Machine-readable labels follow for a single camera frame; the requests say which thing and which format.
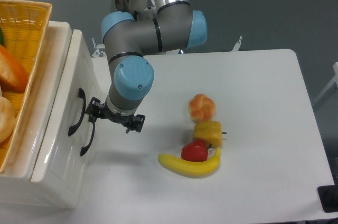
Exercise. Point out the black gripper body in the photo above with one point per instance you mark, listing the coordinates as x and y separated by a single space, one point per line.
117 115

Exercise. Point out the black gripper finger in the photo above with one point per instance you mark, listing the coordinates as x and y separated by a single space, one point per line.
135 123
95 109

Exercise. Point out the white drawer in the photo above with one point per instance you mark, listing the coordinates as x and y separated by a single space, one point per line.
59 169

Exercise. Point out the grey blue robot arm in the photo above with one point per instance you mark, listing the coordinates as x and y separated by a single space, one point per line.
128 39

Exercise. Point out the white drawer cabinet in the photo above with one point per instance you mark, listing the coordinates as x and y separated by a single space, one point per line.
16 184

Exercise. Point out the red bell pepper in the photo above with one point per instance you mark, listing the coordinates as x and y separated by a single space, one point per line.
196 151

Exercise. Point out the orange knotted bread roll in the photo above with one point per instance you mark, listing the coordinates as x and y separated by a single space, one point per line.
201 108

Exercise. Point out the yellow banana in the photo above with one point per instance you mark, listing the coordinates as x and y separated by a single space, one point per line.
189 168

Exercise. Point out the yellow corn cob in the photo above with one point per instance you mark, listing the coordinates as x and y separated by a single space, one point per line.
209 132

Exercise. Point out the round pale bun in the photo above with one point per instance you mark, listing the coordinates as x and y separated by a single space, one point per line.
8 119

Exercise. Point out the orange bread loaf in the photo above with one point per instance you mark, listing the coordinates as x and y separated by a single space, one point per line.
13 75

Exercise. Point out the yellow woven basket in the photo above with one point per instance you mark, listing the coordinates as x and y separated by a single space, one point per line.
23 24

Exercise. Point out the green item in basket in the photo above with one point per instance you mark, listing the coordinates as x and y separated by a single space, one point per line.
2 40

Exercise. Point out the black device at edge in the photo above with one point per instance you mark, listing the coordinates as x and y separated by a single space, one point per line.
328 197

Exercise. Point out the black top drawer handle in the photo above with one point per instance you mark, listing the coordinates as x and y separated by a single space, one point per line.
79 113

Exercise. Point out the black drawer handle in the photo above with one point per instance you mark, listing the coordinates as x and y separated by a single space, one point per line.
85 149
79 113

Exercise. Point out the black lower drawer handle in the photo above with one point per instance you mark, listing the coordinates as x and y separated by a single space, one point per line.
85 149

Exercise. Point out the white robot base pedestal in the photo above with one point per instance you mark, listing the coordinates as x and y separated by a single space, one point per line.
139 9

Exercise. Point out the white bracket behind table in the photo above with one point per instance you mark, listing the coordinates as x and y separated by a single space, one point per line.
237 45

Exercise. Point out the white frame at right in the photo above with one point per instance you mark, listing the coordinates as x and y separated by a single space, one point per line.
329 89

